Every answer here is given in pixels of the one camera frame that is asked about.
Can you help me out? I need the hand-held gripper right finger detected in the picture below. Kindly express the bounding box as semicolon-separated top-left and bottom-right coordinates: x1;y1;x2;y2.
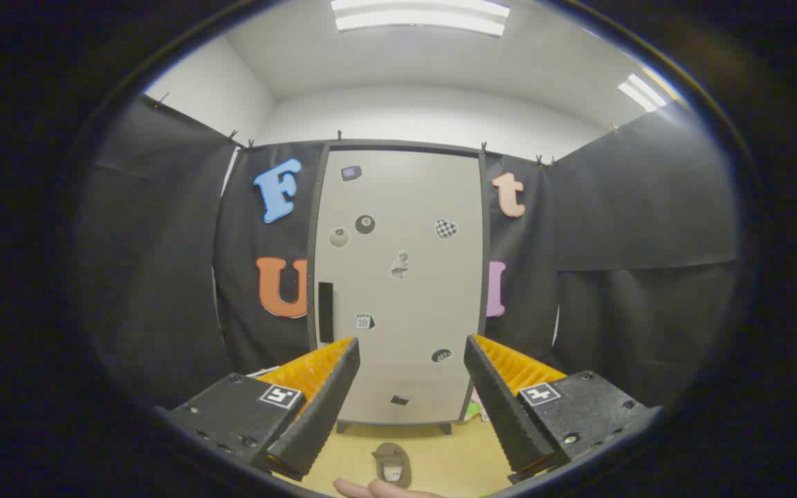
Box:
464;334;663;485

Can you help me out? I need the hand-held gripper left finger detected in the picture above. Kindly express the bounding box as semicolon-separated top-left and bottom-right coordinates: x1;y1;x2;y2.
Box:
156;337;361;483

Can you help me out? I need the brown fuzzy shoe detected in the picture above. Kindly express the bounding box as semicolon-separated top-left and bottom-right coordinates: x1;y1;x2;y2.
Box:
371;443;413;489

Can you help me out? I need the grey shoe cabinet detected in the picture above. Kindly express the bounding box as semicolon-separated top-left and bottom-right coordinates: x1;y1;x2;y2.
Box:
306;140;491;435

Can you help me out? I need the black backdrop cloth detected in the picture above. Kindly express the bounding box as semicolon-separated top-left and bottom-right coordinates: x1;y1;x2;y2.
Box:
73;93;742;409

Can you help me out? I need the large ceiling light panel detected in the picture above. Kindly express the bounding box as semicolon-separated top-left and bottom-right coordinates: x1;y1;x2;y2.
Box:
331;0;511;37

